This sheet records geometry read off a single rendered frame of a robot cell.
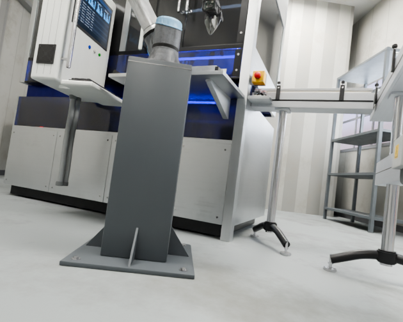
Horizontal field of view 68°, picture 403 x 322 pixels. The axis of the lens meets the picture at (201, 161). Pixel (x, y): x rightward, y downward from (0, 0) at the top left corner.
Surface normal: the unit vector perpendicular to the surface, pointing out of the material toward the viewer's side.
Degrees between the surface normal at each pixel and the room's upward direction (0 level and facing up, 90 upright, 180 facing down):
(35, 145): 90
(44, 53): 90
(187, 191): 90
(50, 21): 90
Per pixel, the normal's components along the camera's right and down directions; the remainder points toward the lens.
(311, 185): 0.07, -0.05
